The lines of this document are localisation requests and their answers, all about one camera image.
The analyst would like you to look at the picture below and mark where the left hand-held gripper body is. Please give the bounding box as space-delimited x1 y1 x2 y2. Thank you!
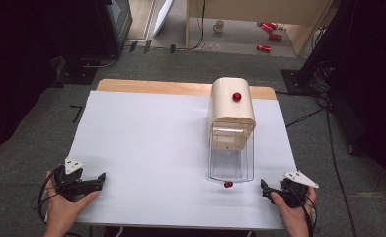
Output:
53 157 87 202

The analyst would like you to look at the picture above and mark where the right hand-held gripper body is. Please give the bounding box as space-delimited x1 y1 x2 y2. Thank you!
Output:
271 170 320 209

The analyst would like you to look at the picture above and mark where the person's right hand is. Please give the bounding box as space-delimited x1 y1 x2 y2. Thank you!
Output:
270 187 318 230

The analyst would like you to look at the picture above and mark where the person's left hand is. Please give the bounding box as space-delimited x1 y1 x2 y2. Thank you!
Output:
43 170 100 229

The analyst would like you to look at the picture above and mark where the white table sheet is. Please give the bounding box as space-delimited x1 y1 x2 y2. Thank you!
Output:
69 90 298 231

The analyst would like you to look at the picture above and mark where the cream and clear lidded container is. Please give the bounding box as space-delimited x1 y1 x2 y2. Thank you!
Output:
207 76 257 190

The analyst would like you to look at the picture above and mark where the wooden table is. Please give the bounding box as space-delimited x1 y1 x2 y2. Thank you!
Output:
95 78 278 101

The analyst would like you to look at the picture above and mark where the black stand with base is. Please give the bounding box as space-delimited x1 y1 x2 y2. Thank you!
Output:
280 0 356 96

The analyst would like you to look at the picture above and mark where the dark monitor on stand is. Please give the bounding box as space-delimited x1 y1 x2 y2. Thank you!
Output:
94 0 134 57

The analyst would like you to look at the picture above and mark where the white board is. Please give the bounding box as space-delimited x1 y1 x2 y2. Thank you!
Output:
152 0 176 38

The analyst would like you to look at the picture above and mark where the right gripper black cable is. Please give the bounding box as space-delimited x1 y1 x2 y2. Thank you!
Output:
288 187 317 237

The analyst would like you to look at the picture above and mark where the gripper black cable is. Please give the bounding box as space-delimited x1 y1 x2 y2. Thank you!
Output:
288 187 317 237
36 165 65 225

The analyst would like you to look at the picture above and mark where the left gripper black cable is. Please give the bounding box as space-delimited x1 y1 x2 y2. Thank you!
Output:
36 165 65 225

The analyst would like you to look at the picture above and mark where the black floor cable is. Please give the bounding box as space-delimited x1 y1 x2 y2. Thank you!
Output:
284 106 327 128
325 98 358 237

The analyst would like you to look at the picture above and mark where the black stand base plate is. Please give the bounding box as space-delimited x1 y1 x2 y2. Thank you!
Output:
52 56 99 87

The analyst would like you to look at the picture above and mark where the black hanging cable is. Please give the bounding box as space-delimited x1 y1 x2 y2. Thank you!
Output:
177 0 207 51

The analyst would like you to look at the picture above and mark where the light wooden shelf frame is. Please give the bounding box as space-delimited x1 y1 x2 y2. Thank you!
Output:
185 0 334 57

